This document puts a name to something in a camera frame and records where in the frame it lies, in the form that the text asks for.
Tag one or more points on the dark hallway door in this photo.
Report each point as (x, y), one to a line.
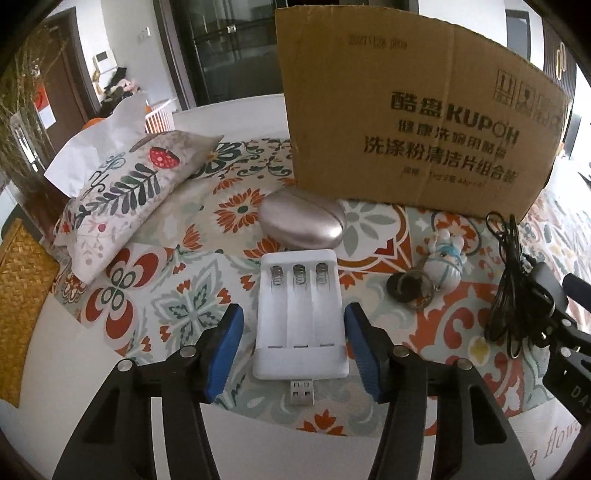
(518, 34)

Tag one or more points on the slatted wall panel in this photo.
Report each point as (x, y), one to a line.
(561, 60)

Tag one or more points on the cluttered shoe shelf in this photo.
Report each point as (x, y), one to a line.
(117, 90)

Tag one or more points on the white wall intercom panel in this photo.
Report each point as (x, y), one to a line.
(103, 57)

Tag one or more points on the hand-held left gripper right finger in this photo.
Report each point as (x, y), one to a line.
(364, 355)

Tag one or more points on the brown wooden door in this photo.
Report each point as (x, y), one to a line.
(69, 78)

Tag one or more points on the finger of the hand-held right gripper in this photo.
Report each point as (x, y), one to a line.
(540, 286)
(577, 288)

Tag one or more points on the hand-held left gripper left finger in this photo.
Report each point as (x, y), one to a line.
(224, 355)

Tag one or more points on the floral tissue pouch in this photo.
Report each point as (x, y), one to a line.
(124, 189)

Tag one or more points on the woven straw placemat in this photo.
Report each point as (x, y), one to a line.
(23, 300)

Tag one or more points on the glass vase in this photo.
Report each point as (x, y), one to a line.
(32, 157)

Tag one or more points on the dark glass sliding door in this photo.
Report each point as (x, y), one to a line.
(231, 50)

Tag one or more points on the white fruit basket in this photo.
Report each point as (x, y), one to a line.
(159, 117)

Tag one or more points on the patterned table runner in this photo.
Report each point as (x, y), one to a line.
(184, 286)

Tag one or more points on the white battery charger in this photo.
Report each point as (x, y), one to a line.
(300, 323)

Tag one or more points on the red and white door poster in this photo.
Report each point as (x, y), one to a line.
(45, 104)

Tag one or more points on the silver oval case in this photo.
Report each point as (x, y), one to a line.
(302, 219)

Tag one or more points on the brown cardboard box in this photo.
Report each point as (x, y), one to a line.
(415, 92)

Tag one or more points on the orange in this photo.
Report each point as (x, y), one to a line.
(93, 122)

